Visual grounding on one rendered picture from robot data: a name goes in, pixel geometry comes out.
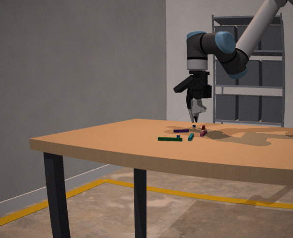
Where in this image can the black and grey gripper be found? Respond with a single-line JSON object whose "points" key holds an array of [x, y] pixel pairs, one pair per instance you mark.
{"points": [[197, 91]]}

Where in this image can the pink rod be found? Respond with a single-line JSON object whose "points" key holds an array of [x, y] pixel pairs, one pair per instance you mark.
{"points": [[203, 133]]}

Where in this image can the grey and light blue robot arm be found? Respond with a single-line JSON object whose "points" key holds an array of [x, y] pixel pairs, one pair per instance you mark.
{"points": [[232, 56]]}

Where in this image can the turquoise rod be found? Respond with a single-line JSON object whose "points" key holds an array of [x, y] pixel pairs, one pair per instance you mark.
{"points": [[190, 137]]}

